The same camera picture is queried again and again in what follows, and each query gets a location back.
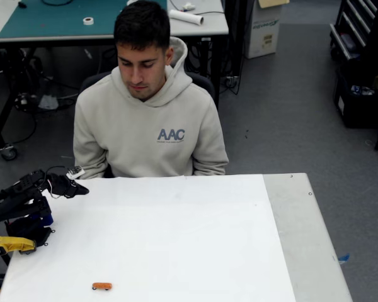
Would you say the white paper roll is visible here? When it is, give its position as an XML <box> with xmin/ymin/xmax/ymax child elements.
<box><xmin>169</xmin><ymin>9</ymin><xmax>205</xmax><ymax>26</ymax></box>

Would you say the small white camera module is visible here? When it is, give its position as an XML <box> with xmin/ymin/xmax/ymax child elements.
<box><xmin>66</xmin><ymin>165</ymin><xmax>86</xmax><ymax>180</ymax></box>

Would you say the black camera cable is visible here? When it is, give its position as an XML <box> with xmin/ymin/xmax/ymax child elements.
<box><xmin>45</xmin><ymin>165</ymin><xmax>69</xmax><ymax>177</ymax></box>

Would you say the manila folder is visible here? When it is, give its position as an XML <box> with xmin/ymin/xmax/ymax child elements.
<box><xmin>258</xmin><ymin>0</ymin><xmax>290</xmax><ymax>8</ymax></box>

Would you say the yellow bar clamp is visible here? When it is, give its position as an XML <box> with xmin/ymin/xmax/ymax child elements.
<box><xmin>0</xmin><ymin>236</ymin><xmax>38</xmax><ymax>256</ymax></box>

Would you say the white cardboard box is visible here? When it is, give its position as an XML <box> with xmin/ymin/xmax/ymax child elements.
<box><xmin>244</xmin><ymin>0</ymin><xmax>283</xmax><ymax>60</ymax></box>

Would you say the man in beige hoodie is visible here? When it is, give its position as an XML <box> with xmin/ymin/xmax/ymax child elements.
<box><xmin>72</xmin><ymin>0</ymin><xmax>230</xmax><ymax>180</ymax></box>

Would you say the black storage bin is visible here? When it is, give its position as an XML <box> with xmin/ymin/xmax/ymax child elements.
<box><xmin>333</xmin><ymin>67</ymin><xmax>378</xmax><ymax>129</ymax></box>

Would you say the black office chair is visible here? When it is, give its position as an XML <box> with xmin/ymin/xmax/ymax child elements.
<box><xmin>78</xmin><ymin>71</ymin><xmax>217</xmax><ymax>179</ymax></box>

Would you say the white paper scrap on floor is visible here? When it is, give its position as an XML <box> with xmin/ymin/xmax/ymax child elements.
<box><xmin>37</xmin><ymin>94</ymin><xmax>59</xmax><ymax>110</ymax></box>

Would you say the black tool cabinet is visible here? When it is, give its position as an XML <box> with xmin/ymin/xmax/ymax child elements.
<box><xmin>329</xmin><ymin>0</ymin><xmax>378</xmax><ymax>60</ymax></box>

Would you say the black robot arm with base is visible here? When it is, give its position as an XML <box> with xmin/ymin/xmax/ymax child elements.
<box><xmin>0</xmin><ymin>169</ymin><xmax>56</xmax><ymax>248</ymax></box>

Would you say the large white paper sheet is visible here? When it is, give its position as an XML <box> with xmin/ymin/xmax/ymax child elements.
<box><xmin>0</xmin><ymin>174</ymin><xmax>297</xmax><ymax>302</ymax></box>

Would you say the grey workbench with black legs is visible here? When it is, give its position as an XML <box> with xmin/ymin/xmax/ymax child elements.
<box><xmin>0</xmin><ymin>0</ymin><xmax>229</xmax><ymax>161</ymax></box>

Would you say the green cutting mat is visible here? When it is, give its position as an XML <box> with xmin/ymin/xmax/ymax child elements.
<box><xmin>0</xmin><ymin>0</ymin><xmax>168</xmax><ymax>39</ymax></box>

